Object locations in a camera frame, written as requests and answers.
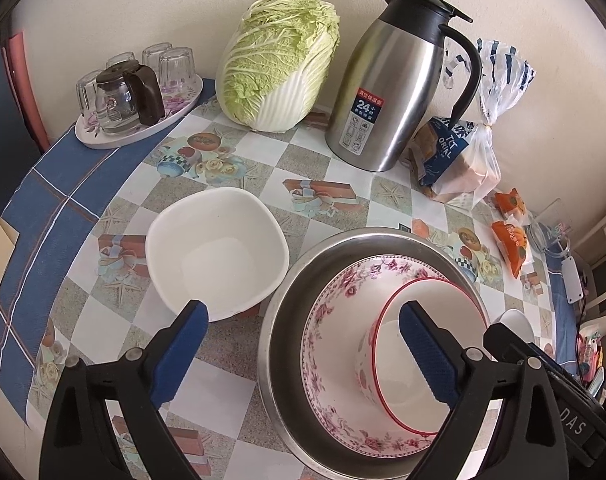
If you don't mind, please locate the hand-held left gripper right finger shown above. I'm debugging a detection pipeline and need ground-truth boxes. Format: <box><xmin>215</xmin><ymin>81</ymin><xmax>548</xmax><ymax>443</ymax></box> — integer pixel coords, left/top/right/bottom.
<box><xmin>398</xmin><ymin>300</ymin><xmax>569</xmax><ymax>480</ymax></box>

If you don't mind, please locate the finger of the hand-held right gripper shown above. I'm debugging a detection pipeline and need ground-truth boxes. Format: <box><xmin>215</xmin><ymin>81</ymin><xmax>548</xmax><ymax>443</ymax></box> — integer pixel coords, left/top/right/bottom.
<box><xmin>483</xmin><ymin>322</ymin><xmax>550</xmax><ymax>367</ymax></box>

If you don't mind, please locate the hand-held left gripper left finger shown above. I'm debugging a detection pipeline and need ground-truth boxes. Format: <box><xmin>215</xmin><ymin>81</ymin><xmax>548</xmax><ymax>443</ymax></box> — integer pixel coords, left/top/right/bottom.
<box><xmin>38</xmin><ymin>299</ymin><xmax>211</xmax><ymax>480</ymax></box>

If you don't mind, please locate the pale round bowl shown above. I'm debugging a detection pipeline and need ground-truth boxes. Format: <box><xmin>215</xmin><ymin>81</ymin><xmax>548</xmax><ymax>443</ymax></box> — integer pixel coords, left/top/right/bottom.
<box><xmin>492</xmin><ymin>308</ymin><xmax>535</xmax><ymax>347</ymax></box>

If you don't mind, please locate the strawberry print bowl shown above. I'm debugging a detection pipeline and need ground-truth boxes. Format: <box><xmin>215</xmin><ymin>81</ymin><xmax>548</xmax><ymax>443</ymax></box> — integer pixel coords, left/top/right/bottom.
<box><xmin>354</xmin><ymin>277</ymin><xmax>490</xmax><ymax>436</ymax></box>

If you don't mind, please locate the white square bowl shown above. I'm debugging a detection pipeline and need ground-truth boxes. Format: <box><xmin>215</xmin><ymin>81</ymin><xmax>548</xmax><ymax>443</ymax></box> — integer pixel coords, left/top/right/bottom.
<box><xmin>145</xmin><ymin>187</ymin><xmax>290</xmax><ymax>323</ymax></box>

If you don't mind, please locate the large stainless steel basin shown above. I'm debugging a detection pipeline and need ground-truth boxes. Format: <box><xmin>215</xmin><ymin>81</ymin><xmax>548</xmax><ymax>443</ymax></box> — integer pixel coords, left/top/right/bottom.
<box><xmin>258</xmin><ymin>227</ymin><xmax>501</xmax><ymax>480</ymax></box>

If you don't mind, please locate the pink floral bowl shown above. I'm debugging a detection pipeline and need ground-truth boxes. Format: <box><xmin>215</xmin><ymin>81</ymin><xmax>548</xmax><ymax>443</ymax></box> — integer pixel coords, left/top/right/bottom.
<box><xmin>300</xmin><ymin>255</ymin><xmax>484</xmax><ymax>461</ymax></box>

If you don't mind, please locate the colourful stationery holder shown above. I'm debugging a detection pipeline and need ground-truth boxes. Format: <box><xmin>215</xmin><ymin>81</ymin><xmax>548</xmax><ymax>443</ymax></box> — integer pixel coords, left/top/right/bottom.
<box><xmin>578</xmin><ymin>330</ymin><xmax>606</xmax><ymax>396</ymax></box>

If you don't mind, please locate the white rectangular device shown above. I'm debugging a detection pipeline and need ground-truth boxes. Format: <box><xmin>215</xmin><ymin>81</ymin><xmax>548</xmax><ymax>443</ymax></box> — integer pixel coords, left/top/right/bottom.
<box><xmin>558</xmin><ymin>256</ymin><xmax>585</xmax><ymax>305</ymax></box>

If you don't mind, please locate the large orange snack packet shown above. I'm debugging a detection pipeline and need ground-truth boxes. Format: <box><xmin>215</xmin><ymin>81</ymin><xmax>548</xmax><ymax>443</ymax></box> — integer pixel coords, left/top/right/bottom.
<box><xmin>492</xmin><ymin>219</ymin><xmax>532</xmax><ymax>281</ymax></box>

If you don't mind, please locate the white shelf unit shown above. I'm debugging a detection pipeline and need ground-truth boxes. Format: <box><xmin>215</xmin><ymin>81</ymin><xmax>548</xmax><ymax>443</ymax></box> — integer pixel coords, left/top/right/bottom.
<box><xmin>578</xmin><ymin>205</ymin><xmax>606</xmax><ymax>306</ymax></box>

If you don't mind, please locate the small orange snack packet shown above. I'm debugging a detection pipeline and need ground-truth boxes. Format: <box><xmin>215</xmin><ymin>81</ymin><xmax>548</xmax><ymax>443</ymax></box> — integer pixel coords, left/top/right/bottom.
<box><xmin>490</xmin><ymin>187</ymin><xmax>529</xmax><ymax>221</ymax></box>

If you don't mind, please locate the checkered printed tablecloth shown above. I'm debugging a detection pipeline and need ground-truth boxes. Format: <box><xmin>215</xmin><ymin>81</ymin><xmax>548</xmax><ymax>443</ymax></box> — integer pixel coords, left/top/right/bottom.
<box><xmin>0</xmin><ymin>77</ymin><xmax>584</xmax><ymax>480</ymax></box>

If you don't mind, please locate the bagged sliced bread loaf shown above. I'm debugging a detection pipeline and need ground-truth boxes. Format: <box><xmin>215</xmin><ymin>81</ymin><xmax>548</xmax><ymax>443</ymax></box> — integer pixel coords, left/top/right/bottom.
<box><xmin>408</xmin><ymin>37</ymin><xmax>538</xmax><ymax>206</ymax></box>

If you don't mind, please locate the beige paper envelope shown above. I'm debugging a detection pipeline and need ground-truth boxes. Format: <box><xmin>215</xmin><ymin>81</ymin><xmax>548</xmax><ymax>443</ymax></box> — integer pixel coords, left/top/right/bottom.
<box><xmin>0</xmin><ymin>215</ymin><xmax>21</xmax><ymax>281</ymax></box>

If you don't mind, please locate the floral oval tray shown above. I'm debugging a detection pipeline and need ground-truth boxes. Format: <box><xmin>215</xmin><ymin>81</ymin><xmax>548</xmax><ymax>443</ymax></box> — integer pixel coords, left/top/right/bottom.
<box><xmin>74</xmin><ymin>72</ymin><xmax>204</xmax><ymax>150</ymax></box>

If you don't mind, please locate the clear drinking glass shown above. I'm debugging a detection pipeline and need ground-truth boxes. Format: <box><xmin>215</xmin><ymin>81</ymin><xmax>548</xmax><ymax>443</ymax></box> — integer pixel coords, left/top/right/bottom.
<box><xmin>75</xmin><ymin>70</ymin><xmax>104</xmax><ymax>118</ymax></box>
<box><xmin>105</xmin><ymin>51</ymin><xmax>136</xmax><ymax>73</ymax></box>
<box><xmin>158</xmin><ymin>47</ymin><xmax>196</xmax><ymax>93</ymax></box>
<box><xmin>142</xmin><ymin>42</ymin><xmax>174</xmax><ymax>81</ymax></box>

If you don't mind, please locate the stainless steel thermal carafe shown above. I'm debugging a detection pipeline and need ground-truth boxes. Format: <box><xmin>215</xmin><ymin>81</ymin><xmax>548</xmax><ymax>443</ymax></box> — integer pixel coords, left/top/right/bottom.
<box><xmin>324</xmin><ymin>0</ymin><xmax>483</xmax><ymax>173</ymax></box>

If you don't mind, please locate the dark board pink edge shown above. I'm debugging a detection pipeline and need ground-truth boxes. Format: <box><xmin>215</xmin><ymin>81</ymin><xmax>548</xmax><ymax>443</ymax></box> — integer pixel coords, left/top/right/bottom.
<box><xmin>0</xmin><ymin>32</ymin><xmax>51</xmax><ymax>216</ymax></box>

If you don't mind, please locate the napa cabbage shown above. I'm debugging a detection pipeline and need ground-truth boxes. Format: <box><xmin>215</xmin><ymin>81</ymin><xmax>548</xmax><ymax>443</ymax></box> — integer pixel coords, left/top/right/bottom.
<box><xmin>215</xmin><ymin>0</ymin><xmax>341</xmax><ymax>133</ymax></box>

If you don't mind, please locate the glass teapot brown handle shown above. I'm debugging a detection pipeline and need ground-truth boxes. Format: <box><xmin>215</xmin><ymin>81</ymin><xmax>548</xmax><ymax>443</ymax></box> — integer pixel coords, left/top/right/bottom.
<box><xmin>94</xmin><ymin>60</ymin><xmax>166</xmax><ymax>136</ymax></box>

